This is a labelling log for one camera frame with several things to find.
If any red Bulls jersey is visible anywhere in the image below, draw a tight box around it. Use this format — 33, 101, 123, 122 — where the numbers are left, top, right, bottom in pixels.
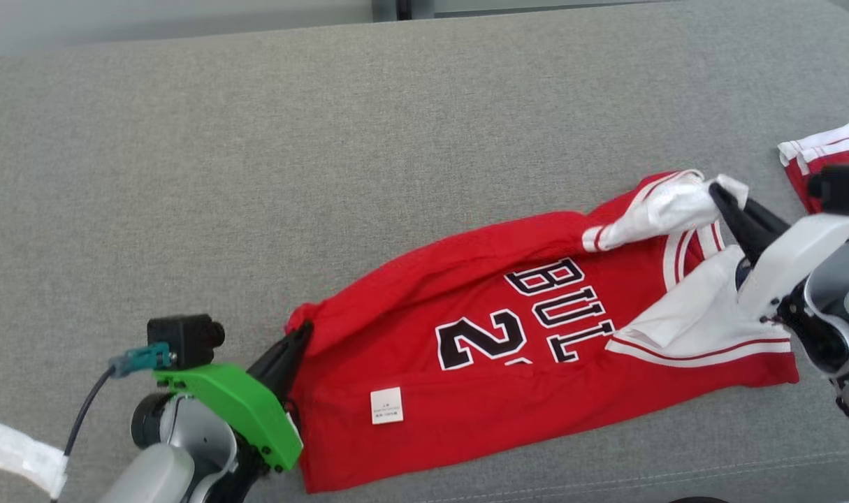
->
284, 168, 801, 494

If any left camera cable teal plug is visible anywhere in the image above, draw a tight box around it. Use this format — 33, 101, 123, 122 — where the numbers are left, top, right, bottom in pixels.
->
50, 342, 173, 501

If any white cable sleeve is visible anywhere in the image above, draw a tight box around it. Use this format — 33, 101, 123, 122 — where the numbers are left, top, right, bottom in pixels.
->
0, 415, 69, 498

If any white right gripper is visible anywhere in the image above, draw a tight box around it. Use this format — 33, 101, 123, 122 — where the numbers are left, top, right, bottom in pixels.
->
708, 182, 849, 319

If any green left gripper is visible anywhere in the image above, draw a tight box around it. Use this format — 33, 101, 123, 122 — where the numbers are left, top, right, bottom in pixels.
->
153, 321, 314, 473

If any grey fabric sofa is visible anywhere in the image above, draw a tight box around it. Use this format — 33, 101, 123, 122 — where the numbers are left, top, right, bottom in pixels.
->
0, 0, 849, 503

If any grey partition post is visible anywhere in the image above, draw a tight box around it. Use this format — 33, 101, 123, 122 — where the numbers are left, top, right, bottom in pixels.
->
371, 0, 436, 22

